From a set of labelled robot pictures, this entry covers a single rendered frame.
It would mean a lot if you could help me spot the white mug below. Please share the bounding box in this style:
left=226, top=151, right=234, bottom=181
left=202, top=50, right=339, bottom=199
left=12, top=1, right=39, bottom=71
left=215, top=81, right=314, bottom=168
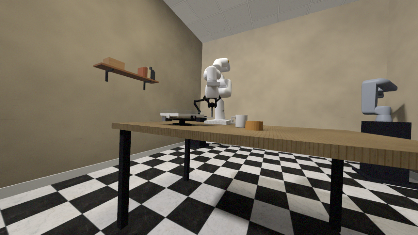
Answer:
left=231, top=115, right=248, bottom=128

